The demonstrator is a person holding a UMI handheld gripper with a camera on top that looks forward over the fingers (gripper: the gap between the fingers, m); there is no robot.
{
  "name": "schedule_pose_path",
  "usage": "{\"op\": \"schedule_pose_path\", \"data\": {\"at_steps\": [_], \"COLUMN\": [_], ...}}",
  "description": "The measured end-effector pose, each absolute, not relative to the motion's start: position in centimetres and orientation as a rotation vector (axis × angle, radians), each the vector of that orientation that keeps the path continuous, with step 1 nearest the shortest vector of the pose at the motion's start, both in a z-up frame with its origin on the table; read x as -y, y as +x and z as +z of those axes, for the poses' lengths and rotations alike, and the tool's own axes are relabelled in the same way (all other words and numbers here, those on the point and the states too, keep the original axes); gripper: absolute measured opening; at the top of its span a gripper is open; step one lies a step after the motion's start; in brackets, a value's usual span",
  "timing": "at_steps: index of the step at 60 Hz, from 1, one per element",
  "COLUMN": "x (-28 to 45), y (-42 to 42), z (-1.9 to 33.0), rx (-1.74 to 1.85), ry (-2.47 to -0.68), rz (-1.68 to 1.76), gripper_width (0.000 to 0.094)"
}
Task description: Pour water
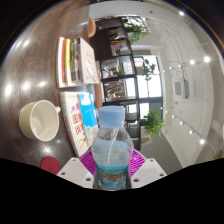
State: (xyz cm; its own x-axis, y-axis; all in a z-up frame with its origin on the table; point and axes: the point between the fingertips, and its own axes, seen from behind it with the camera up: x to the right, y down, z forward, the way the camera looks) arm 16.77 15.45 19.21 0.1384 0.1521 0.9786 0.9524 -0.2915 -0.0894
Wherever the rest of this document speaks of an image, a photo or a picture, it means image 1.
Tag stack of books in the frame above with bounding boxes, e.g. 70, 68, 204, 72
55, 36, 100, 89

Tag small potted plant white pot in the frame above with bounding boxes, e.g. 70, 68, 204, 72
142, 59, 157, 81

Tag flat round red coaster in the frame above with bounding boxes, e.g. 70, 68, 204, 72
40, 156, 62, 175

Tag large potted plant dark pot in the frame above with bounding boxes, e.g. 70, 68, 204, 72
143, 108, 166, 138

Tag large book blue cover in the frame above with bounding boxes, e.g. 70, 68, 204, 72
59, 91, 100, 158

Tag dark open shelf unit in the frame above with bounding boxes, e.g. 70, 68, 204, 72
89, 17, 143, 151

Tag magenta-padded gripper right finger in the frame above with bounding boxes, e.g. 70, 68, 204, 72
128, 148, 168, 190

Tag bushy potted plant by window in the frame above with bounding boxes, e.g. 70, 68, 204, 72
124, 18, 149, 43

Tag clear water bottle blue cap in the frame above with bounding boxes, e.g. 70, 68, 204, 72
90, 105, 135, 191

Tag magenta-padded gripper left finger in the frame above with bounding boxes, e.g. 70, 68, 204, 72
56, 148, 99, 190

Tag ceiling lights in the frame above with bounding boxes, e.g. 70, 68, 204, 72
168, 9, 213, 146

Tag ceiling air conditioner unit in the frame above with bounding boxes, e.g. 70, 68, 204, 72
173, 78, 190, 100

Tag orange chairs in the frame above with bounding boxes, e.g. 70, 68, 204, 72
88, 16, 104, 109

